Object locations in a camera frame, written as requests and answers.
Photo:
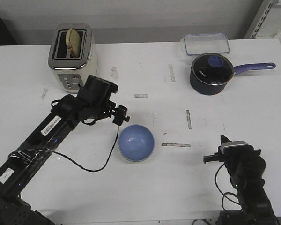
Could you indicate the blue bowl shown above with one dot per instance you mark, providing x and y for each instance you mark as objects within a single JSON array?
[{"x": 136, "y": 143}]

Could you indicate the dark blue saucepan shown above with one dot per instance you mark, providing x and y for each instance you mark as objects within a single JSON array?
[{"x": 206, "y": 89}]

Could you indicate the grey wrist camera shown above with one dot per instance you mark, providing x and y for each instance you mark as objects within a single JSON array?
[{"x": 235, "y": 145}]

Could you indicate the black object at left edge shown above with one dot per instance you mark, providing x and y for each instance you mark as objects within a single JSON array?
[{"x": 0, "y": 30}]

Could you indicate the bread slice in toaster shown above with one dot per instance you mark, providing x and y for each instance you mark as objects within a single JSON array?
[{"x": 73, "y": 42}]

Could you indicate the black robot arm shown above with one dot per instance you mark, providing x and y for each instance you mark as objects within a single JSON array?
[
  {"x": 245, "y": 166},
  {"x": 91, "y": 102}
]

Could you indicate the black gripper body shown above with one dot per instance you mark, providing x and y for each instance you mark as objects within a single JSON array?
[
  {"x": 230, "y": 157},
  {"x": 120, "y": 114}
]

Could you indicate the glass pot lid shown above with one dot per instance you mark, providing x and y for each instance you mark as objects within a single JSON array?
[{"x": 212, "y": 69}]

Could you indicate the metal shelf upright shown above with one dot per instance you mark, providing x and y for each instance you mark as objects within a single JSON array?
[{"x": 259, "y": 18}]

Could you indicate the clear plastic food container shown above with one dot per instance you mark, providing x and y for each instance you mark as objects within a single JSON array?
[{"x": 197, "y": 44}]

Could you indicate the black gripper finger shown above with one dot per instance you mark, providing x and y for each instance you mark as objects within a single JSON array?
[{"x": 226, "y": 144}]

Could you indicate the cream and chrome toaster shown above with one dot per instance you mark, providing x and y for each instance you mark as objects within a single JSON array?
[{"x": 72, "y": 73}]

